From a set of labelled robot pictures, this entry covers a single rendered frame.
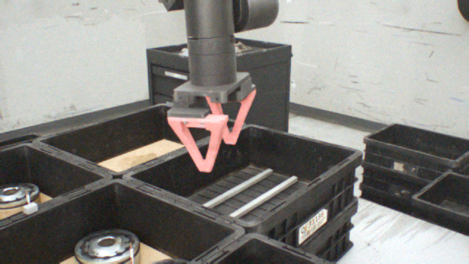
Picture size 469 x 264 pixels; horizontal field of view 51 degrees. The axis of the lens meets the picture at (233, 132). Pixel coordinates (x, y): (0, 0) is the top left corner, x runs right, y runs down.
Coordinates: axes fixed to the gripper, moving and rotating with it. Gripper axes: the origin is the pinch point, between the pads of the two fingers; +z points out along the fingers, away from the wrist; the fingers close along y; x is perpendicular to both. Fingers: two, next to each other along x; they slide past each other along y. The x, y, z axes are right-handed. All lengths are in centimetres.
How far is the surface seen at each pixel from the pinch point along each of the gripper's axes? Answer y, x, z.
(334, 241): 33.0, -11.2, 31.7
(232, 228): 4.2, 0.2, 13.8
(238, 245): 0.2, -1.9, 13.8
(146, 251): 8.5, 17.5, 22.9
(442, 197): 116, -40, 60
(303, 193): 18.6, -7.5, 14.4
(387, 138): 166, -19, 56
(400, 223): 56, -24, 39
